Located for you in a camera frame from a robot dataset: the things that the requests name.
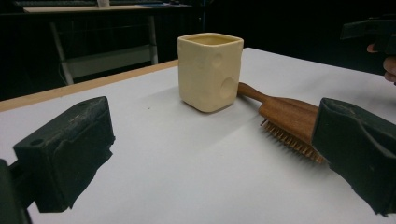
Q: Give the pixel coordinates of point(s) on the wooden hairbrush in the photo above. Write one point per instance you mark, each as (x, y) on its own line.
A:
(288, 118)

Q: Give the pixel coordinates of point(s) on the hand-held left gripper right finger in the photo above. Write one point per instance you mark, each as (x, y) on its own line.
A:
(358, 149)

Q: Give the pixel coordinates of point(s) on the white container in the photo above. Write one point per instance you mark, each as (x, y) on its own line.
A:
(103, 3)

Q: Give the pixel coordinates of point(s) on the cream square ceramic cup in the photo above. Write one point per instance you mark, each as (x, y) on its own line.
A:
(208, 73)

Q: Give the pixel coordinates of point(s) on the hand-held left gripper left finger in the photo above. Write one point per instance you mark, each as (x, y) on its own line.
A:
(67, 155)

